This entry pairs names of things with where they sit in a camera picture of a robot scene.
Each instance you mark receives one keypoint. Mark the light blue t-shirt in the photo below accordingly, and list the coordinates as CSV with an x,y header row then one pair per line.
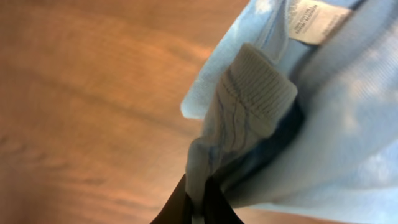
x,y
299,109

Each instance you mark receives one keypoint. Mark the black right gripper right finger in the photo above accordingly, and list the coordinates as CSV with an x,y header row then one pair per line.
x,y
216,209

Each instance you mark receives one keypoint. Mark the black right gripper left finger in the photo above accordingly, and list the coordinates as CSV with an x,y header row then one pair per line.
x,y
177,209

